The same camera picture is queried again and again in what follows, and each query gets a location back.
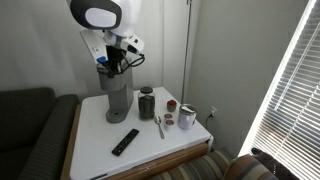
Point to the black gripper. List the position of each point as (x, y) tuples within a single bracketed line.
[(114, 58)]

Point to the grey coffeemaker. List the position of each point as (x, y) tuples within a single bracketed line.
[(119, 88)]

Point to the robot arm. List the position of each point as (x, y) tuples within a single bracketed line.
[(109, 33)]

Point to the glass jar of coffee beans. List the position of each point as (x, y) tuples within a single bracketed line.
[(146, 103)]

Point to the metal spoon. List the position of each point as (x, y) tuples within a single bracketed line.
[(158, 122)]

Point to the red lidded small cup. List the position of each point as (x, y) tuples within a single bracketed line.
[(171, 105)]

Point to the coffee pod rear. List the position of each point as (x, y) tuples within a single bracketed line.
[(168, 116)]

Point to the coffee pod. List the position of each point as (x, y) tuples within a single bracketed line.
[(168, 116), (169, 124)]

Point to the coffee pod front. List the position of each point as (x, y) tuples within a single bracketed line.
[(169, 124)]

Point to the black remote control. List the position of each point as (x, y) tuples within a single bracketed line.
[(123, 144)]

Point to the white topped wooden side table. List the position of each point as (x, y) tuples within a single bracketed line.
[(96, 138)]

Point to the dark grey sofa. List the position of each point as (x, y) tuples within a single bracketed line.
[(35, 126)]

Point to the striped cushion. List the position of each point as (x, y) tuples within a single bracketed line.
[(218, 165)]

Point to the white window blinds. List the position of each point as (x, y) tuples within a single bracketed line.
[(290, 126)]

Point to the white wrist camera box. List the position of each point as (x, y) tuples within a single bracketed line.
[(95, 45)]

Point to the wall power outlet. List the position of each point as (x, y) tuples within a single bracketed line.
[(213, 111)]

